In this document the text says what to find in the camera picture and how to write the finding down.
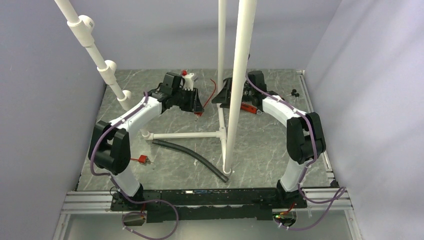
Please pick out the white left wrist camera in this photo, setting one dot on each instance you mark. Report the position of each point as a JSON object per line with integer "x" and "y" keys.
{"x": 189, "y": 80}

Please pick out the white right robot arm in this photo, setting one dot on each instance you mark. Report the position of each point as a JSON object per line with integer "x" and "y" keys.
{"x": 305, "y": 139}

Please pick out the small black key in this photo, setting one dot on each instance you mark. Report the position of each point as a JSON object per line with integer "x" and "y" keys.
{"x": 294, "y": 93}

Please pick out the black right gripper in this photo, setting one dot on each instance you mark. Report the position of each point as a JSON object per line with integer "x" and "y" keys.
{"x": 222, "y": 96}

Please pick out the short red wire connector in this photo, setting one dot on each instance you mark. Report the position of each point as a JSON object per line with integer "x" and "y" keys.
{"x": 142, "y": 159}

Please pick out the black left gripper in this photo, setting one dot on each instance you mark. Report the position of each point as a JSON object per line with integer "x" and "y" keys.
{"x": 195, "y": 104}

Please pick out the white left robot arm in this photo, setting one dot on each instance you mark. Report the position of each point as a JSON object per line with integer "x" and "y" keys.
{"x": 110, "y": 153}

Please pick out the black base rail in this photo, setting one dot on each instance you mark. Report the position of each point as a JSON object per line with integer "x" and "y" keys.
{"x": 210, "y": 204}

